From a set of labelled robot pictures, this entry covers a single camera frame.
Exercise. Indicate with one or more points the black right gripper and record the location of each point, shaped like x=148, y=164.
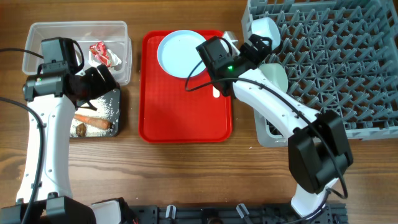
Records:
x=262, y=51

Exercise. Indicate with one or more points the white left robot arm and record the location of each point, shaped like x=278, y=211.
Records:
x=45, y=195

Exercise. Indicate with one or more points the red serving tray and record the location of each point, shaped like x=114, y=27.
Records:
x=170, y=114

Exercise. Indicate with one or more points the black plastic tray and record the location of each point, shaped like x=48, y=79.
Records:
x=115, y=109

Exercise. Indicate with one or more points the mint green bowl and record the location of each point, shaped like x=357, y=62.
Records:
x=276, y=74

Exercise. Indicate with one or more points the brown food scrap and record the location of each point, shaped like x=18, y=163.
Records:
x=80, y=130

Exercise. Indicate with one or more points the cooked white rice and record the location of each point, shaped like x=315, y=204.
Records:
x=105, y=109

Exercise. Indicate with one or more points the clear plastic bin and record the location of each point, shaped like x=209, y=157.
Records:
x=114, y=34

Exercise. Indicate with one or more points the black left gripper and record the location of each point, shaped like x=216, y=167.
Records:
x=100, y=87

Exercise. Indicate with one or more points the light blue plate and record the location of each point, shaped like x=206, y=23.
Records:
x=177, y=54

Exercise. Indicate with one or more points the red snack wrapper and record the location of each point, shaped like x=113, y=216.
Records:
x=98, y=54

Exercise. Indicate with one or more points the white plastic spoon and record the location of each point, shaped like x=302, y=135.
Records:
x=216, y=93

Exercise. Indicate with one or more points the carrot piece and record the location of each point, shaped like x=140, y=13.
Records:
x=96, y=122

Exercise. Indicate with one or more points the light blue rice bowl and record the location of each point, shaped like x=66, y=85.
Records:
x=266, y=27

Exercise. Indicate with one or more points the white tissue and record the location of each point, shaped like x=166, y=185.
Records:
x=114, y=59

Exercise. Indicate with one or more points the grey dishwasher rack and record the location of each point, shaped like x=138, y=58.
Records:
x=339, y=56

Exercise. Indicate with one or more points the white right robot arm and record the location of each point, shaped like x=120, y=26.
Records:
x=318, y=147

